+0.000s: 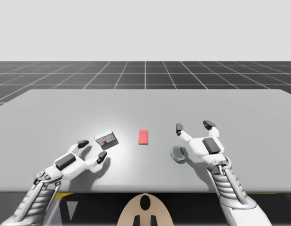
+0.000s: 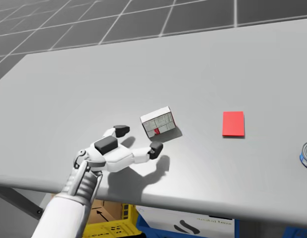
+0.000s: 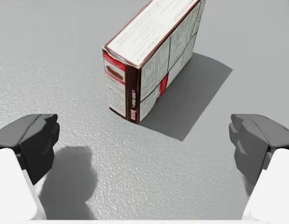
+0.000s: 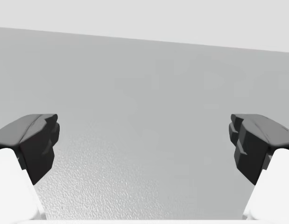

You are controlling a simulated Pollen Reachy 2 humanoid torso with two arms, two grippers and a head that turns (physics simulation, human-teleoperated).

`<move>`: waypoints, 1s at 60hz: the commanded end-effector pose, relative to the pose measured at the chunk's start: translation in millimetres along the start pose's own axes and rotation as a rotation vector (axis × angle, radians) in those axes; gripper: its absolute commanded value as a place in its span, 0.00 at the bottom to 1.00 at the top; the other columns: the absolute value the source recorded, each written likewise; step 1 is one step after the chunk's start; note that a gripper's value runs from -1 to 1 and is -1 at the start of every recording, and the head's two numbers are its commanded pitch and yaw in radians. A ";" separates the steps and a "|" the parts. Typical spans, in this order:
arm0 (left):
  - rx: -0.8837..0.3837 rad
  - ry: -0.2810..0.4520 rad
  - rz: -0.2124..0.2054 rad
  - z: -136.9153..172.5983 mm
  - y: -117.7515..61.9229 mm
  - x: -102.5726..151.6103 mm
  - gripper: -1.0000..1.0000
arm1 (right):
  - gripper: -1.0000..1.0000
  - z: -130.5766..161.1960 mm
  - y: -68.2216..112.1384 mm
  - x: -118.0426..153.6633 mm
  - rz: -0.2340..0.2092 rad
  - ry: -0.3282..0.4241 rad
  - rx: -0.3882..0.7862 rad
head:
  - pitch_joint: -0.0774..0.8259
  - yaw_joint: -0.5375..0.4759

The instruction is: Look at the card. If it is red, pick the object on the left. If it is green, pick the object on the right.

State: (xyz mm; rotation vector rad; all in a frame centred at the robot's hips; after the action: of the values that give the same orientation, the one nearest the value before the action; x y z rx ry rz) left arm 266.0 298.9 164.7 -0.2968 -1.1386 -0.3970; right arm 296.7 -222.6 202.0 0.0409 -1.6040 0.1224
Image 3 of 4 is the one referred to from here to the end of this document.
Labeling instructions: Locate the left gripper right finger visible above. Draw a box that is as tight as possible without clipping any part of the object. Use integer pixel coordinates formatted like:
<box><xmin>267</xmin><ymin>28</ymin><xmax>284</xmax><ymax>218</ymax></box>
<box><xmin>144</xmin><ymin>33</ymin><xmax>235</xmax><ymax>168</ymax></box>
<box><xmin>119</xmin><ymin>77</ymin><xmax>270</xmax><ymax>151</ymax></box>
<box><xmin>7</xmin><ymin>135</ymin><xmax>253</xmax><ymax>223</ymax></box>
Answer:
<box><xmin>229</xmin><ymin>113</ymin><xmax>289</xmax><ymax>220</ymax></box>

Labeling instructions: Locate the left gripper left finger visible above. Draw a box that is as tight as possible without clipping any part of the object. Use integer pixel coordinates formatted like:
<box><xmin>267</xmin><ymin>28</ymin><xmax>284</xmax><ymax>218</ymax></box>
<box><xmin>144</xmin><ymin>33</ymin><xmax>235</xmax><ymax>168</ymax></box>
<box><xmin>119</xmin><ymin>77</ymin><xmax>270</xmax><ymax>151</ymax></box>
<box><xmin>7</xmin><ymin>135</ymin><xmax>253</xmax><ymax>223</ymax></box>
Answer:
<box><xmin>0</xmin><ymin>113</ymin><xmax>60</xmax><ymax>220</ymax></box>

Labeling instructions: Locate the red and white carton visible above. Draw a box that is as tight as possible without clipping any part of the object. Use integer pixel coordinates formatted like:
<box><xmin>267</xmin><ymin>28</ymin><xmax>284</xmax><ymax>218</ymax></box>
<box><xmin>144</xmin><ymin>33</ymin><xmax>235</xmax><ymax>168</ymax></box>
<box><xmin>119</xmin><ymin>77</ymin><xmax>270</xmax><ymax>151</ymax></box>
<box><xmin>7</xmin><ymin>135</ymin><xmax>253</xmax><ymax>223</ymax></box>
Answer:
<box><xmin>102</xmin><ymin>0</ymin><xmax>207</xmax><ymax>124</ymax></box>

